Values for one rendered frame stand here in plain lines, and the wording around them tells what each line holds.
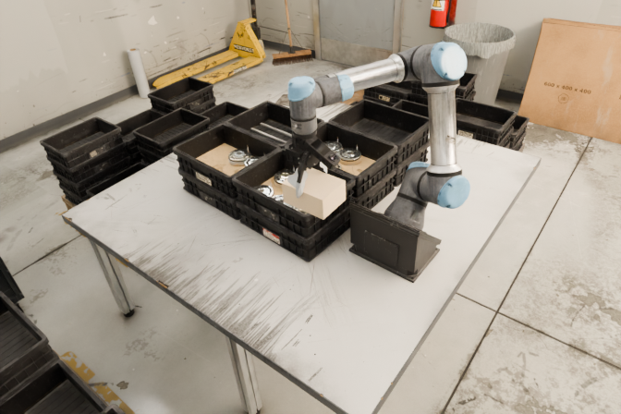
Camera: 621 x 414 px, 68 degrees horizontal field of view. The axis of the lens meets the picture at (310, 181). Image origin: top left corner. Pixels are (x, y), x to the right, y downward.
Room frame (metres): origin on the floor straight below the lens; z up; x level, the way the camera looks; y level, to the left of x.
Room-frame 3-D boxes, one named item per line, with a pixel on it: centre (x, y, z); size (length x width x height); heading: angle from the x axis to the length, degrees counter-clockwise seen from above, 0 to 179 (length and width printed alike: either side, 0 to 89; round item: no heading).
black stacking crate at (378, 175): (1.71, -0.14, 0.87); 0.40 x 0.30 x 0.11; 47
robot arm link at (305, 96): (1.20, 0.01, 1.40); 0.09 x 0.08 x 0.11; 116
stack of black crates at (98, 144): (2.63, 1.43, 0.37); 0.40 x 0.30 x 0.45; 140
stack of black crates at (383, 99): (3.39, -0.70, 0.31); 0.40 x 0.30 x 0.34; 50
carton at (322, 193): (1.19, -0.01, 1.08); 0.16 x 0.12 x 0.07; 50
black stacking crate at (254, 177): (1.49, 0.07, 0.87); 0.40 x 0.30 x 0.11; 47
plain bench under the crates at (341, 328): (1.76, 0.00, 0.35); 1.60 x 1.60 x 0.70; 50
